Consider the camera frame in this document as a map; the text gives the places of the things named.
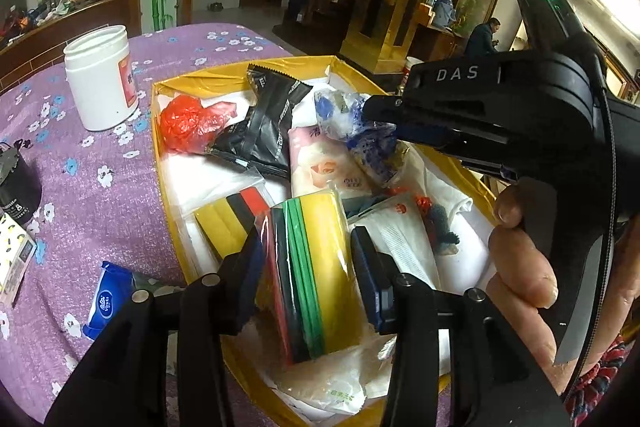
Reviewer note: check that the small white container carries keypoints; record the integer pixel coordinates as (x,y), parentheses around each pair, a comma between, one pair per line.
(411,74)

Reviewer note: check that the white plastic jar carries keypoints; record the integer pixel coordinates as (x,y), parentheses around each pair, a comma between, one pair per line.
(100,77)

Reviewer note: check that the black electric motor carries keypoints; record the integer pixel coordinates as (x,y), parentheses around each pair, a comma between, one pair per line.
(17,187)

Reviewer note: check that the pink tissue pack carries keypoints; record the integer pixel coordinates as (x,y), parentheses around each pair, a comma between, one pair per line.
(325,162)

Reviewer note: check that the yellow black orange sponge pack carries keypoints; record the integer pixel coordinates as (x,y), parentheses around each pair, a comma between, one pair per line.
(225,219)

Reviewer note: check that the blue printed plastic bag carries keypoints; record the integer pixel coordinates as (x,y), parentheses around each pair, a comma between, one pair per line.
(360,142)

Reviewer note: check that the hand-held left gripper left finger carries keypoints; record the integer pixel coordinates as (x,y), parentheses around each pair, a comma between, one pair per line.
(247,282)

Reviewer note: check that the white printed plastic packet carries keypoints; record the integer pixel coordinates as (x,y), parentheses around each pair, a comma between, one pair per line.
(400,232)

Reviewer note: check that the black snack packet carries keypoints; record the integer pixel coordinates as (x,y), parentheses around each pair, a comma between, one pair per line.
(270,127)

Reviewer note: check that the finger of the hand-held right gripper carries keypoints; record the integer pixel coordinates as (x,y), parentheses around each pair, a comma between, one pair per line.
(480,162)
(395,112)

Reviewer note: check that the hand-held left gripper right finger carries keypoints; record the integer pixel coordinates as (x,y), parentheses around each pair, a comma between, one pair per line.
(372,292)

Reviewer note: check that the blue knitted cloth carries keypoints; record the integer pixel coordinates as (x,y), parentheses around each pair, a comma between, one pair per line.
(444,227)

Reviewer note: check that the yellow cardboard box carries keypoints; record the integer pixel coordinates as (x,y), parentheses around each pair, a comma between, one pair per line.
(200,79)

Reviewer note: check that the person's right hand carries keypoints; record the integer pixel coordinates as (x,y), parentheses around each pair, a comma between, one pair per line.
(520,277)

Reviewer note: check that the white tissue pack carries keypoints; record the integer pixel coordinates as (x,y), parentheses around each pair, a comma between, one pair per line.
(15,252)

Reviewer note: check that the blue tissue pack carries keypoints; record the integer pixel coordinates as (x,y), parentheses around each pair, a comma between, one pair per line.
(115,297)

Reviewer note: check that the person's right forearm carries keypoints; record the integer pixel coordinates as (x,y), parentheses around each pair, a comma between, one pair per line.
(605,377)

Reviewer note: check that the yellow green sponge pack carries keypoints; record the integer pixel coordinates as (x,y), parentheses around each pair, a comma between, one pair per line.
(320,272)

